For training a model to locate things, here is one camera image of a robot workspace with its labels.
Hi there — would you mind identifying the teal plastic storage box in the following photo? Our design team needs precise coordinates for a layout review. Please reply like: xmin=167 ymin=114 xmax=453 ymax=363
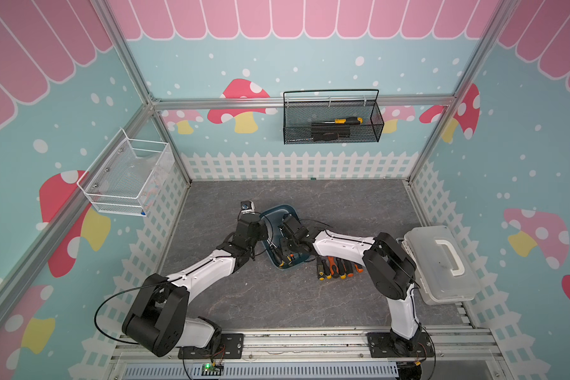
xmin=261 ymin=204 xmax=310 ymax=270

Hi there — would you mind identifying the black red screwdriver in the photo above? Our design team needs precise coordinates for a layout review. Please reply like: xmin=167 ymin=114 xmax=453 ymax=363
xmin=327 ymin=256 xmax=340 ymax=279

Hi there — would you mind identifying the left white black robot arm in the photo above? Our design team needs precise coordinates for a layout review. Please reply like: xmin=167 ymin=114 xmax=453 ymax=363
xmin=93 ymin=211 xmax=274 ymax=359

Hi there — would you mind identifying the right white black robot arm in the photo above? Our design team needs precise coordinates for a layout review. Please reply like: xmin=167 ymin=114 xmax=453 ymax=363
xmin=280 ymin=215 xmax=422 ymax=355

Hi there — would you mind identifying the yellow black screwdriver in basket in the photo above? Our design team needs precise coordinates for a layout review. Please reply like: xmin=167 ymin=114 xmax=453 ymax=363
xmin=311 ymin=117 xmax=364 ymax=126

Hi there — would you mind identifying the black tool in basket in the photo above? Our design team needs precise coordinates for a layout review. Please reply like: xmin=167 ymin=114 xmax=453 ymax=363
xmin=310 ymin=124 xmax=351 ymax=142

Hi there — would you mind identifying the green lit circuit board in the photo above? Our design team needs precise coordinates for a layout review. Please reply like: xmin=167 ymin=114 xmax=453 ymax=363
xmin=201 ymin=364 xmax=224 ymax=376

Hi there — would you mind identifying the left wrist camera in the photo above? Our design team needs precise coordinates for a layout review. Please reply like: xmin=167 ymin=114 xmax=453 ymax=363
xmin=240 ymin=200 xmax=255 ymax=214

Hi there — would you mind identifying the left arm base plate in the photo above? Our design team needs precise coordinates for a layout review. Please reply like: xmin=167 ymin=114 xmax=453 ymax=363
xmin=177 ymin=333 xmax=245 ymax=360

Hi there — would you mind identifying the black wire mesh basket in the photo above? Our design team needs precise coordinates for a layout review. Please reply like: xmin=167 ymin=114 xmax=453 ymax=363
xmin=283 ymin=89 xmax=385 ymax=144

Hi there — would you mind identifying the white wire mesh basket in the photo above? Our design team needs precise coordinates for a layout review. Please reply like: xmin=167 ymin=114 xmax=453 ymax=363
xmin=77 ymin=130 xmax=175 ymax=217

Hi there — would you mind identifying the grey slotted cable duct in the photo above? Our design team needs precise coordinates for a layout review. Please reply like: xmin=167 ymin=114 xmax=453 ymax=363
xmin=123 ymin=361 xmax=400 ymax=379

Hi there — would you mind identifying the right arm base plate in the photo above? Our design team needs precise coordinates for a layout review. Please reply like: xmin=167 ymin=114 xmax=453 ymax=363
xmin=366 ymin=330 xmax=435 ymax=359

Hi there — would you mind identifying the white plastic toolbox with handle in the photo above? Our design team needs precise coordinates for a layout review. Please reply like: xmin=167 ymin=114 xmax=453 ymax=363
xmin=402 ymin=226 xmax=481 ymax=306

